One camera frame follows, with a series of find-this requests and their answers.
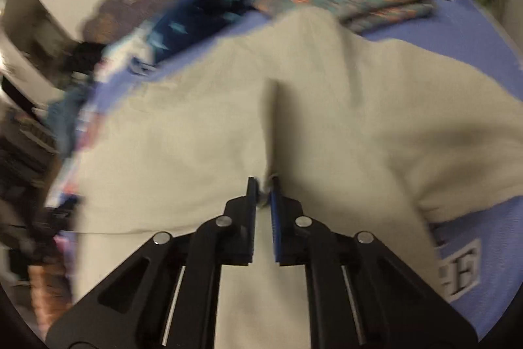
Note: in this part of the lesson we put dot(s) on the beige fleece garment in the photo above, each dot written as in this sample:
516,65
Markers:
327,107

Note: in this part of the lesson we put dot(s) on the navy star-print cloth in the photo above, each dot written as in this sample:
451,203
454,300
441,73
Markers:
204,13

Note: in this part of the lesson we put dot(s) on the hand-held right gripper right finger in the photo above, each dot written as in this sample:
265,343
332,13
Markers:
276,218

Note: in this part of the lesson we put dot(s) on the teal blanket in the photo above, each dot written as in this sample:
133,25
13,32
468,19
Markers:
69,116

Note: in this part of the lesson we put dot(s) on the blue printed blanket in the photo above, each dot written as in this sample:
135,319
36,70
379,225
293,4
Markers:
470,26

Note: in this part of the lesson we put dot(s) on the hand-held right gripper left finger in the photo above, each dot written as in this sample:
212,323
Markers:
252,193

